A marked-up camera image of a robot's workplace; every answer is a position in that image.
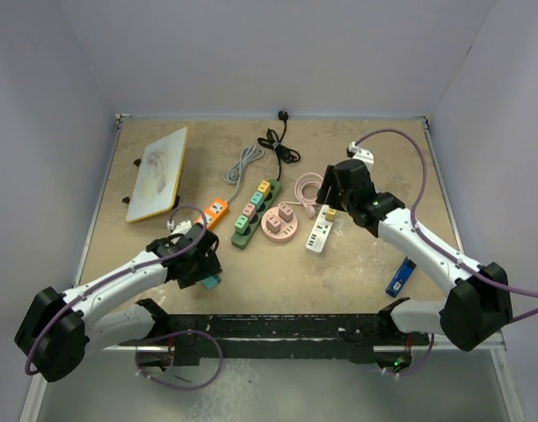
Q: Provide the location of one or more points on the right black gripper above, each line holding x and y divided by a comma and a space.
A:
330, 180

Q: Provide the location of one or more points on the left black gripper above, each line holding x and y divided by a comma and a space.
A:
209, 267

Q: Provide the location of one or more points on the teal charger front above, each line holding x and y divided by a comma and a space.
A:
211, 282

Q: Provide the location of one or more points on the yellow charger front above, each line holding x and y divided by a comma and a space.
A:
330, 214

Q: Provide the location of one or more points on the white power strip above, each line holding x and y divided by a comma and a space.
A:
320, 231

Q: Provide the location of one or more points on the yellow usb charger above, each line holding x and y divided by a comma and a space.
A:
264, 188

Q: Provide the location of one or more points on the teal usb charger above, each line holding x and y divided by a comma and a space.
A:
257, 200

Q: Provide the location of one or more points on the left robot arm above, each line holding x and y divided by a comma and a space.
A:
60, 329

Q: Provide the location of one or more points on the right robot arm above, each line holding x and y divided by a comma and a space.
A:
477, 303

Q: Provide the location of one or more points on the green power strip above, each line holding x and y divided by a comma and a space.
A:
241, 242

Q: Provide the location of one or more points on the orange power strip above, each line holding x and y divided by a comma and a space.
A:
215, 212

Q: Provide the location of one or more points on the pink round power strip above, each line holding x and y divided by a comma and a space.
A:
288, 229

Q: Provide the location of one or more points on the white yellow drawing board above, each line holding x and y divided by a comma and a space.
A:
156, 186

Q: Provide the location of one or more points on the blue box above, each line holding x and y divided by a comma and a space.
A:
402, 275

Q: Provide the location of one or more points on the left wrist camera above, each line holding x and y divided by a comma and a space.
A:
180, 227

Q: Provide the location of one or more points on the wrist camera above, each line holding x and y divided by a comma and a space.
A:
180, 227
354, 151

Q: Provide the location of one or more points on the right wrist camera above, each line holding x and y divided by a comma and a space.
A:
354, 151

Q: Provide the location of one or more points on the black base frame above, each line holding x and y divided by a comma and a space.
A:
357, 338

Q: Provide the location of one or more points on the aluminium rail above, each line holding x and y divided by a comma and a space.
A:
449, 385

